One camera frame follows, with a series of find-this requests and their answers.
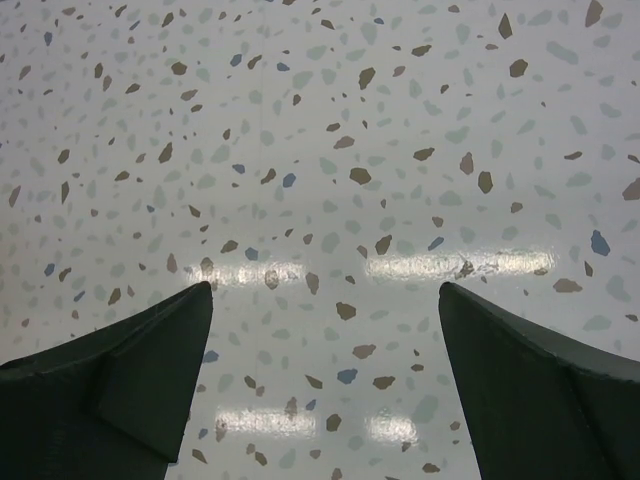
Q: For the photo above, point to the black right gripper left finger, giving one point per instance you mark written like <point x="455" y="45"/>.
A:
<point x="112" y="404"/>

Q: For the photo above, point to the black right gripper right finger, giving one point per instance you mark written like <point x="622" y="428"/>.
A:
<point x="538" y="404"/>

